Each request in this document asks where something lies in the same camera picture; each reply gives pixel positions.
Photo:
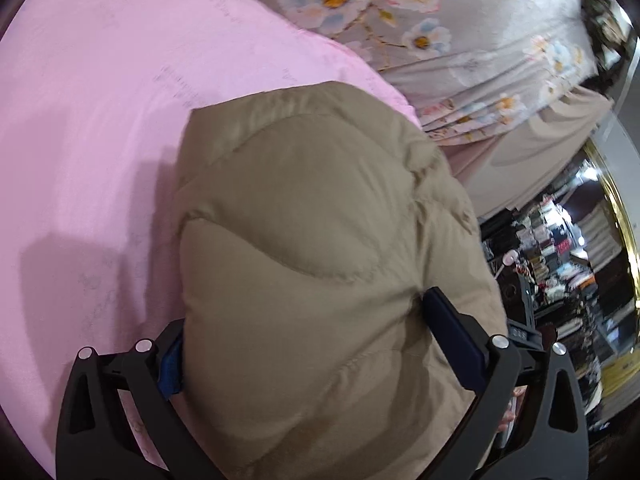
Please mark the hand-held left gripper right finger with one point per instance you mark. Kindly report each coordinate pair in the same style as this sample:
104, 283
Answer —
452, 340

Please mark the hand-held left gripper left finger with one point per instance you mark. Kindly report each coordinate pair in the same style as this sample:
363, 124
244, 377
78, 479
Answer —
170, 370

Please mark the khaki puffer jacket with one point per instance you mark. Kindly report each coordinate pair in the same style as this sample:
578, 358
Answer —
310, 260

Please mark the cluttered shelf of goods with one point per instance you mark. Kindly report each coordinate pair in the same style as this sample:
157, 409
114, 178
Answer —
555, 270

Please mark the beige bed skirt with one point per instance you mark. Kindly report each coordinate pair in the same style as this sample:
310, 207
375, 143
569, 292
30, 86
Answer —
530, 160

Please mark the pink blanket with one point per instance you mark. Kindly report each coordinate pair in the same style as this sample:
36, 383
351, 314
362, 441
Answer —
90, 135

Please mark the grey floral bed sheet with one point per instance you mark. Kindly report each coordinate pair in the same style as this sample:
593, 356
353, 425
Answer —
490, 20

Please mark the gold mirror frame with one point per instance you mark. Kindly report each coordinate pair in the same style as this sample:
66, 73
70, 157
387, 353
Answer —
617, 205

